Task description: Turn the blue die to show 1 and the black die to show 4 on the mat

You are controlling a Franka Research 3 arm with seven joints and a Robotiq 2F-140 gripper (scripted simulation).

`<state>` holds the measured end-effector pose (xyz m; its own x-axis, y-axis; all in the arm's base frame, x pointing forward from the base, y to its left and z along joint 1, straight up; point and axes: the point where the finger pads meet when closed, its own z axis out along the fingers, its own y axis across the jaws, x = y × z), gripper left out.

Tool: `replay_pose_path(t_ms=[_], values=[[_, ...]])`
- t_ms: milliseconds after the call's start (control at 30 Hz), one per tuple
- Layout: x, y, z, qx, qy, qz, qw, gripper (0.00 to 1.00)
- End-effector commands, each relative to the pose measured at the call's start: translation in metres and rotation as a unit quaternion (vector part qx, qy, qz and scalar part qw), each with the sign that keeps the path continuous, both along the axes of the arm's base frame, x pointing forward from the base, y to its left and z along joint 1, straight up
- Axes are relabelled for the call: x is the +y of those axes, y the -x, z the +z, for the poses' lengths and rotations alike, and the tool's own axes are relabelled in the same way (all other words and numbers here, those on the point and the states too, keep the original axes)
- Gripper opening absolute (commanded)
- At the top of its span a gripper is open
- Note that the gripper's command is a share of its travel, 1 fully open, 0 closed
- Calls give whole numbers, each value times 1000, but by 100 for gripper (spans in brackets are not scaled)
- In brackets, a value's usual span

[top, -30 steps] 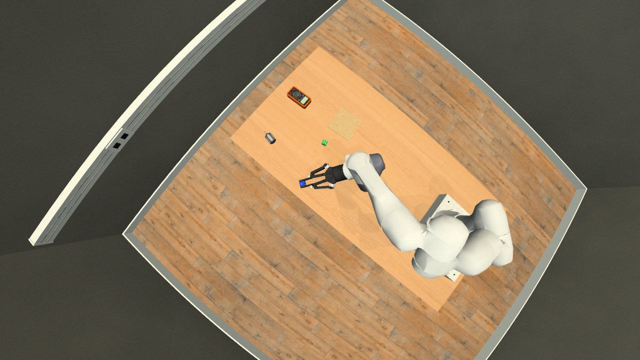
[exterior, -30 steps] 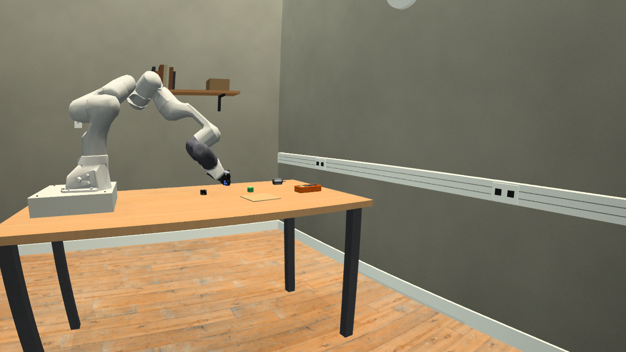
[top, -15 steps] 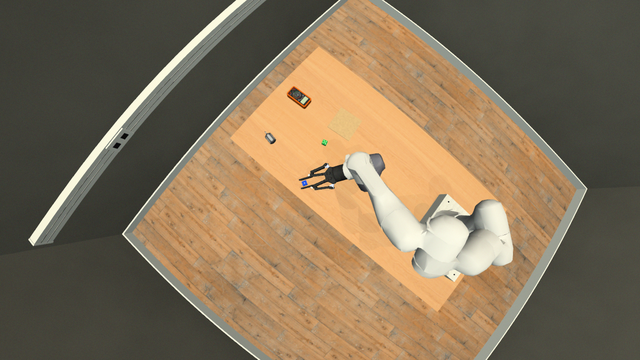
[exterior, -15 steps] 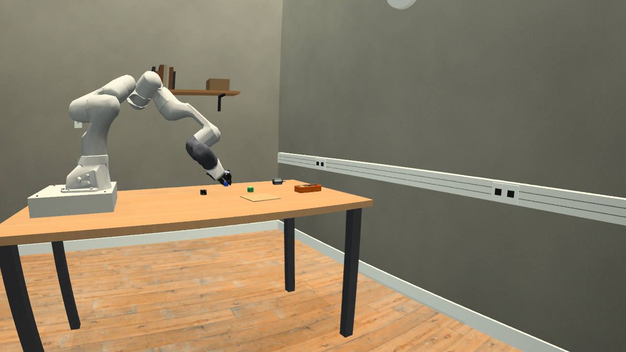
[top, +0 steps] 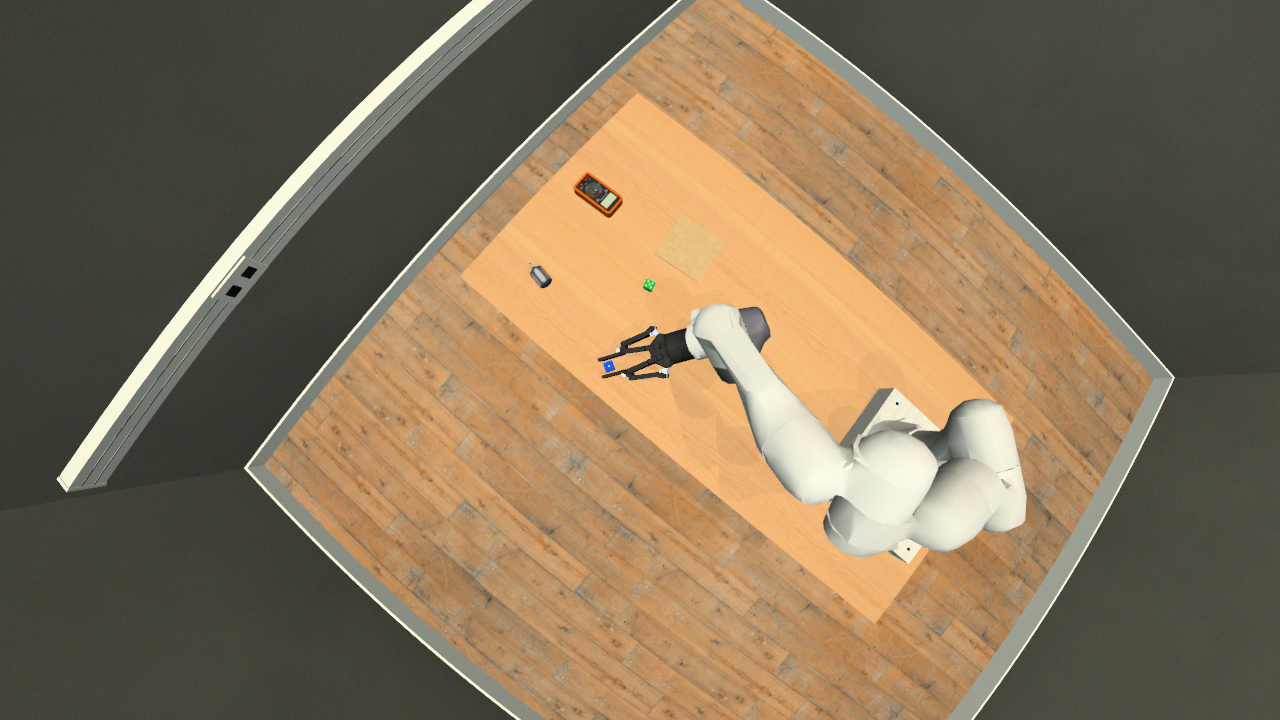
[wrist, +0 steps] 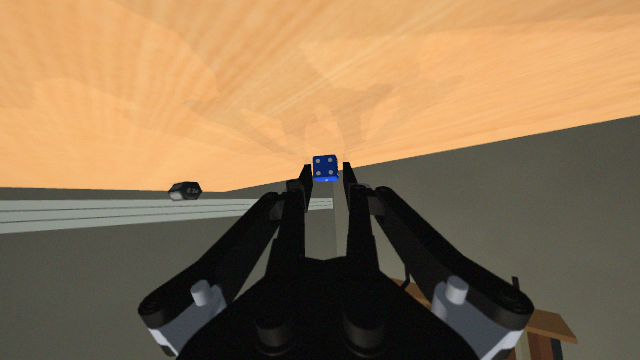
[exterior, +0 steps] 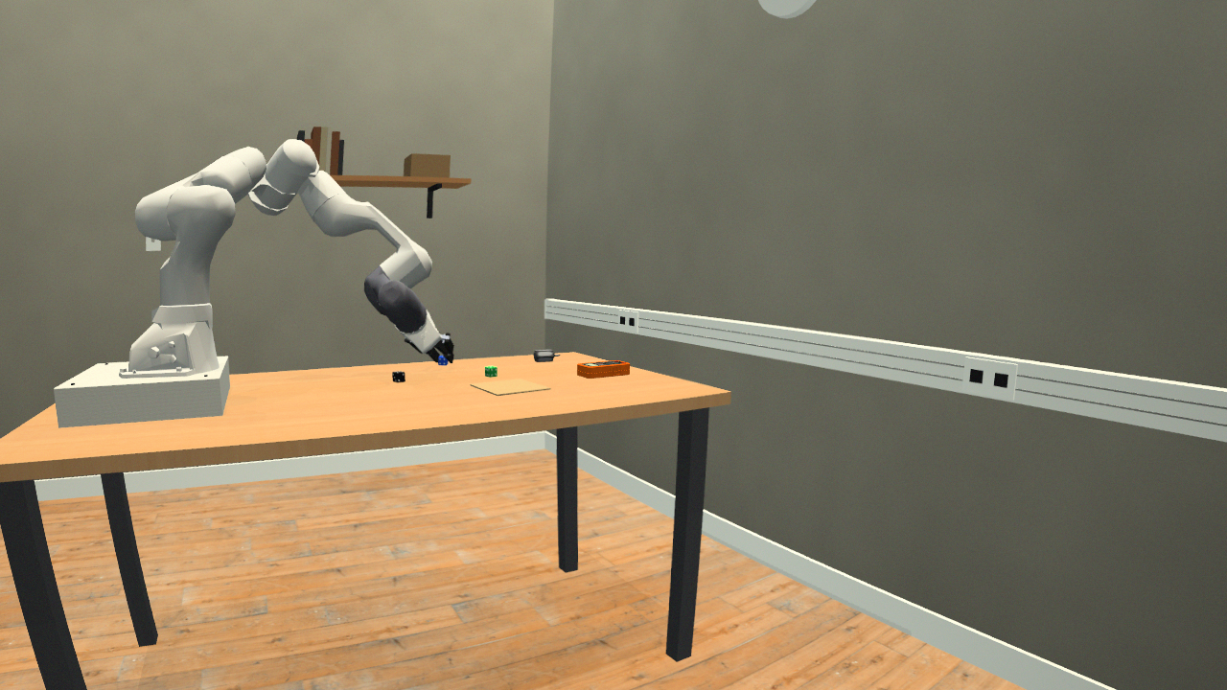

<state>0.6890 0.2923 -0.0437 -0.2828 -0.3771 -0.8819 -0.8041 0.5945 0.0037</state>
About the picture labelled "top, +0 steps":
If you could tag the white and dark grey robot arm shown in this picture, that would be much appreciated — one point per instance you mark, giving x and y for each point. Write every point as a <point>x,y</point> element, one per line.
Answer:
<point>885,474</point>

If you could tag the tan textured mat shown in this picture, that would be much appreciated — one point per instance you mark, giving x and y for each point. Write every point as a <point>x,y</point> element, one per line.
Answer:
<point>689,247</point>

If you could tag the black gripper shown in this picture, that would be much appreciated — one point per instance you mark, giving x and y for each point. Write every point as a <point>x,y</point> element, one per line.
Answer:
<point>674,342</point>

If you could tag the orange digital multimeter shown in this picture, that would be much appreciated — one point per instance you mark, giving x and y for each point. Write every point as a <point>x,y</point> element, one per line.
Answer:
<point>598,195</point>

